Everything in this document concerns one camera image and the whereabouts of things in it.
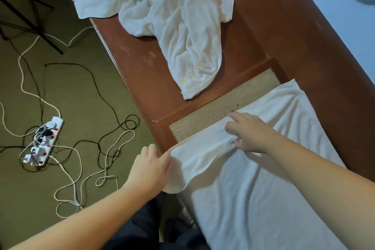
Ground person's left hand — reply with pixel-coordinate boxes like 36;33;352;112
125;143;172;199

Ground person's right hand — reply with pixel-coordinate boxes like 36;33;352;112
225;112;278;154

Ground white towel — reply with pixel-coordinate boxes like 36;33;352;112
162;78;350;250
72;0;235;100

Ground person's right forearm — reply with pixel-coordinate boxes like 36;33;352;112
264;130;375;250

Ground person's left forearm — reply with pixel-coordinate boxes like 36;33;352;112
8;183;164;250

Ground person's dark trousers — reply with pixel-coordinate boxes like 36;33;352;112
101;194;212;250

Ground brown wooden bench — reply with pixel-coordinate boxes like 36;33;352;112
58;0;375;184

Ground white power strip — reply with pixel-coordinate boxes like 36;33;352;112
19;116;64;168

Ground crumpled white towel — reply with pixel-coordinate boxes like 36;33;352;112
72;0;235;100

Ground black tripod stand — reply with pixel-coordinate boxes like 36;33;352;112
0;0;64;55

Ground white braided cable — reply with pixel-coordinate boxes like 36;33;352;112
48;129;136;219

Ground long black cable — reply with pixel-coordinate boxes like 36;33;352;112
0;63;140;173

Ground thick white power cable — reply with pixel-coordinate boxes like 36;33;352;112
18;26;94;118

